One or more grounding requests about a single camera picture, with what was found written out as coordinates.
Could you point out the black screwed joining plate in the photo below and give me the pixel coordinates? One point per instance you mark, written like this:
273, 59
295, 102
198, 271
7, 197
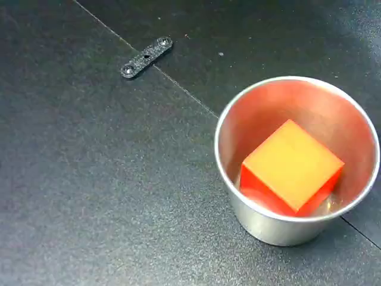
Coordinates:
146, 56

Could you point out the red cube block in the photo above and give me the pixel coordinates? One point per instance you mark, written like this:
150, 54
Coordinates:
294, 167

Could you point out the stainless steel cup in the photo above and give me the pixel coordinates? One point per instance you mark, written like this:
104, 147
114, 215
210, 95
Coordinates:
268, 226

